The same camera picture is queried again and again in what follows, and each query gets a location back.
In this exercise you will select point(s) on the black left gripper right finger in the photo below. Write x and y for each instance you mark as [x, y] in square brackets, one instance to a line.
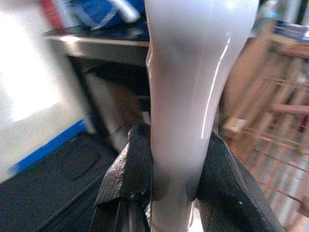
[224, 183]

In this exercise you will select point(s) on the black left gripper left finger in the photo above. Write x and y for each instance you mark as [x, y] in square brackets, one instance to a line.
[125, 174]

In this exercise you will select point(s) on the black case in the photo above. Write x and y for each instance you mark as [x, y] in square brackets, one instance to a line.
[53, 183]

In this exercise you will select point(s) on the wooden slatted rack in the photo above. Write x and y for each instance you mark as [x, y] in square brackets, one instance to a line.
[270, 116]

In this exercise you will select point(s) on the white box with blue stripe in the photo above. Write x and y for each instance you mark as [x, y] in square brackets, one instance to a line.
[33, 91]

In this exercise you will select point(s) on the black table with metal edge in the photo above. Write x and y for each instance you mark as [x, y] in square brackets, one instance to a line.
[101, 46]

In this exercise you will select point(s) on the blue and white package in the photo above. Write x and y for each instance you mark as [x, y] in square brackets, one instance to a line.
[106, 13]

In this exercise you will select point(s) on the red and white box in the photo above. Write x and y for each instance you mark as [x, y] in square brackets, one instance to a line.
[51, 13]

